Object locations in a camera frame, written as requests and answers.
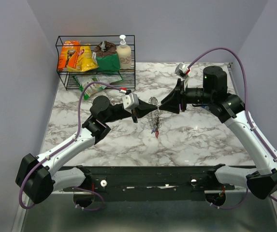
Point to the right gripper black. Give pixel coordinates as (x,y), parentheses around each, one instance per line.
(171,102)

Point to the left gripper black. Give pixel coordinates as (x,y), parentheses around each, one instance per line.
(143,108)

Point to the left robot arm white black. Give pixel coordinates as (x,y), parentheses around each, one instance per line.
(89,133)

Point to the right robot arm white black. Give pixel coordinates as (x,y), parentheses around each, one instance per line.
(230,110)

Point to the beige soap pump bottle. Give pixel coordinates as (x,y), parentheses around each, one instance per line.
(124,53)

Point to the green white snack bag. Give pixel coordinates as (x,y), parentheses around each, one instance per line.
(83,81)

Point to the green and brown bag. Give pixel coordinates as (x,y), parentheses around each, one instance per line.
(106,57)

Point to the yellow chips bag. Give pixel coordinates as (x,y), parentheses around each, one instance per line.
(84,61)

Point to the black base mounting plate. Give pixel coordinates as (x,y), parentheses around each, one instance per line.
(116,184)

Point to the orange razor package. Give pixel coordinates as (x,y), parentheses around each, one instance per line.
(68,56)

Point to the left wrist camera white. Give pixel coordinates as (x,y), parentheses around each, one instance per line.
(129,99)

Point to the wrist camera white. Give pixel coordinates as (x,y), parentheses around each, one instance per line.
(183,71)
(129,99)

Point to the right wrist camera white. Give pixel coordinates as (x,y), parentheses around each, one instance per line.
(183,71)

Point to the black wire shelf rack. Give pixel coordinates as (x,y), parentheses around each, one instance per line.
(128,75)

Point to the aluminium rail frame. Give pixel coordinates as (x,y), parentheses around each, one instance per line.
(38,187)

